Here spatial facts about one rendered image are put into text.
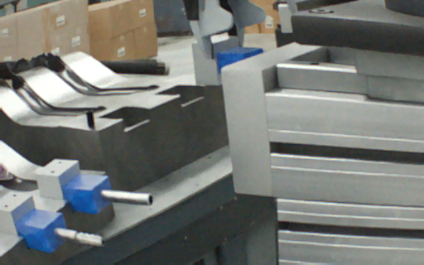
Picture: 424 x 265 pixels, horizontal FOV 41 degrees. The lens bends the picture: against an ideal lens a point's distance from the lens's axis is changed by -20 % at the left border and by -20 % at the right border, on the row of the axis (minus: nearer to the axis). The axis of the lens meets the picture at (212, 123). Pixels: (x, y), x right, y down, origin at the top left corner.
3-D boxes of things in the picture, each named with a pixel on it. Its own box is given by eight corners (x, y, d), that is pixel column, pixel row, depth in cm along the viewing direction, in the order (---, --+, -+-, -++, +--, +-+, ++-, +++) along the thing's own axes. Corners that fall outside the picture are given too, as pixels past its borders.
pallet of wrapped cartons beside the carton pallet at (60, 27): (108, 98, 520) (100, -11, 495) (40, 130, 449) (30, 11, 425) (25, 98, 587) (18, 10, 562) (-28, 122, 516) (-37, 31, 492)
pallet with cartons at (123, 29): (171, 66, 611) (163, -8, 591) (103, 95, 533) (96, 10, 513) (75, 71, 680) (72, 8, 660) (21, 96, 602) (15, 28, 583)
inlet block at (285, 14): (343, 29, 126) (339, 5, 124) (344, 32, 121) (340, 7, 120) (282, 29, 128) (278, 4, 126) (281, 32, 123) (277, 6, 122)
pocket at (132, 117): (154, 137, 83) (150, 108, 82) (126, 150, 79) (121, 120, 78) (128, 134, 86) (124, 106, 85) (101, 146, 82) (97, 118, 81)
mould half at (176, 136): (237, 139, 97) (226, 44, 94) (112, 202, 77) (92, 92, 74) (39, 118, 127) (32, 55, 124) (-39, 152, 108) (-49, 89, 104)
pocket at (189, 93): (208, 113, 91) (204, 85, 91) (182, 124, 87) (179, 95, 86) (181, 111, 94) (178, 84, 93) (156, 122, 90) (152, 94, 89)
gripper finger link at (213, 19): (224, 60, 77) (226, -13, 77) (185, 59, 81) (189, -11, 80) (242, 60, 80) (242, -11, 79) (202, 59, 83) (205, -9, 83)
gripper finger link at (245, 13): (268, 52, 84) (248, -12, 80) (231, 50, 88) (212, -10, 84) (280, 43, 86) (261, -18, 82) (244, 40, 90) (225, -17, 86)
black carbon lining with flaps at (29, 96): (170, 99, 94) (162, 33, 92) (90, 133, 82) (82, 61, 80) (37, 94, 115) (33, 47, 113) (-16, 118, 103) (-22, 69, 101)
